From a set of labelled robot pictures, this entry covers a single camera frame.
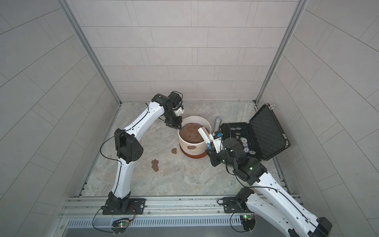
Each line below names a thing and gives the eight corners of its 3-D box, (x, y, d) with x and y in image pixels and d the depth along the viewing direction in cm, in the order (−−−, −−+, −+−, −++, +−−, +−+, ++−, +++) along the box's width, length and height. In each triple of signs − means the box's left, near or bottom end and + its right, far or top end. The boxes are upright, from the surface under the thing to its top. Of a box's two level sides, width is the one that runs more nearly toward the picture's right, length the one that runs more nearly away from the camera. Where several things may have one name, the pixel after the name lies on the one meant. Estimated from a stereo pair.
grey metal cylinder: (213, 132, 101) (214, 129, 99) (215, 118, 109) (216, 115, 106) (219, 133, 101) (220, 130, 98) (221, 119, 109) (221, 116, 106)
